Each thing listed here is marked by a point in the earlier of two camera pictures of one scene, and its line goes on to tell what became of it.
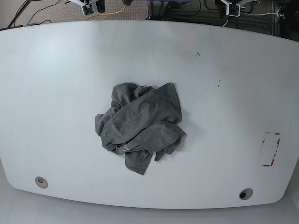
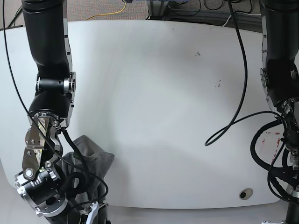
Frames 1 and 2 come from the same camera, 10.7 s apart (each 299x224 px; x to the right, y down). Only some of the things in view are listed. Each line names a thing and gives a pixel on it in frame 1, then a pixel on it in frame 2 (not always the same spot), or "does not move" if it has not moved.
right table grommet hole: [245, 194] does not move
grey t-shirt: [144, 121] to [85, 170]
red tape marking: [274, 154] does not move
